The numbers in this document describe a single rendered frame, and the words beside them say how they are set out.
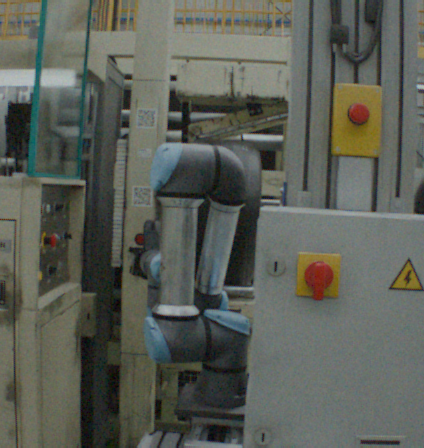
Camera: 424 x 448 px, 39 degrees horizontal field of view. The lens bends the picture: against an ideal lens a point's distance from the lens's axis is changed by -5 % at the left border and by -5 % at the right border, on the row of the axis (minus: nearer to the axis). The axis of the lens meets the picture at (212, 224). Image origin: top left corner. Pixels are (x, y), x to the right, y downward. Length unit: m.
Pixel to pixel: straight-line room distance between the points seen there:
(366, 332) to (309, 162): 0.36
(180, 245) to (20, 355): 0.62
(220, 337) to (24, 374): 0.61
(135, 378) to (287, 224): 1.56
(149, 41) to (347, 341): 1.64
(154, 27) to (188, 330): 1.29
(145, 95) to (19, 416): 1.24
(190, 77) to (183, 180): 1.20
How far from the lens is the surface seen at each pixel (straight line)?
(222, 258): 1.64
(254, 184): 2.18
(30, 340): 1.81
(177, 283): 1.51
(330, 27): 1.22
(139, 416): 2.51
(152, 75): 2.38
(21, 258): 1.78
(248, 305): 2.26
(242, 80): 2.62
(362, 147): 1.16
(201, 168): 1.49
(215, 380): 1.59
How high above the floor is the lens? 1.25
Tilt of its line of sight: 3 degrees down
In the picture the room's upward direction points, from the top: 3 degrees clockwise
